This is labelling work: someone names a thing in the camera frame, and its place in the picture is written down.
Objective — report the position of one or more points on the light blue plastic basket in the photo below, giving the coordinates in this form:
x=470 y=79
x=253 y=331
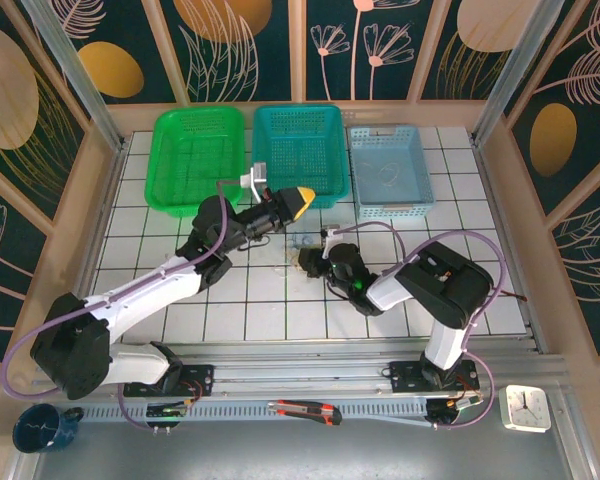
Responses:
x=390 y=195

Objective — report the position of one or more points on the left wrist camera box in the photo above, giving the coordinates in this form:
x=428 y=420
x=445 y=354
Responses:
x=257 y=175

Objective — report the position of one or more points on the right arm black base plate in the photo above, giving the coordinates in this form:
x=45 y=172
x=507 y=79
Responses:
x=402 y=375

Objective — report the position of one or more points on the aluminium frame post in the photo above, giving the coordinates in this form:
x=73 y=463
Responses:
x=82 y=85
x=512 y=75

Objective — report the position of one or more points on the red black utility knife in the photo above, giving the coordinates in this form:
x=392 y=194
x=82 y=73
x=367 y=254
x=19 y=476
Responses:
x=305 y=411

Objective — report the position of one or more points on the grey flat bar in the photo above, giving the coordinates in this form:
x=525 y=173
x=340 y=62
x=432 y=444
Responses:
x=380 y=419

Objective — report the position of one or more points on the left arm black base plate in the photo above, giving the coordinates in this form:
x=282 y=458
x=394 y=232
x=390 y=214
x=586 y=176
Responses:
x=202 y=375

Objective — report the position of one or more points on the aluminium mounting rail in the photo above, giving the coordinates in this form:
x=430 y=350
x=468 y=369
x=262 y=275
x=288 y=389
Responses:
x=300 y=372

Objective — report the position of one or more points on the green plastic basket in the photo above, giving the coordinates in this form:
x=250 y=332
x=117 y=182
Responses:
x=195 y=155

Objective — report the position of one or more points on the white square clock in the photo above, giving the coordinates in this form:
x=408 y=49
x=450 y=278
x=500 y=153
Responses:
x=525 y=407

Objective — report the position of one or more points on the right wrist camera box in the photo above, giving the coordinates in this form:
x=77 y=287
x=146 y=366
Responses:
x=330 y=235

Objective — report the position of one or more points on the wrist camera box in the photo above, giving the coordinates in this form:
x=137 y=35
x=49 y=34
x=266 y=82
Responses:
x=330 y=235
x=257 y=175

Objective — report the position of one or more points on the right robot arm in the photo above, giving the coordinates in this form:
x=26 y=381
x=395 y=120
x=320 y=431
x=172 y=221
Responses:
x=450 y=285

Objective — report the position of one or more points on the teal plastic basket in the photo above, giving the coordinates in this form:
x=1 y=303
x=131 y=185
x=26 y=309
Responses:
x=300 y=145

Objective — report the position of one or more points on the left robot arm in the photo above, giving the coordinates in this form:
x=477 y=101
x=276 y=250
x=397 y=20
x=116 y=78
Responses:
x=145 y=295

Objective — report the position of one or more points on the dark blue mug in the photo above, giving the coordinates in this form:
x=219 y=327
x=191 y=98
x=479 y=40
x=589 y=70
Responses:
x=40 y=430

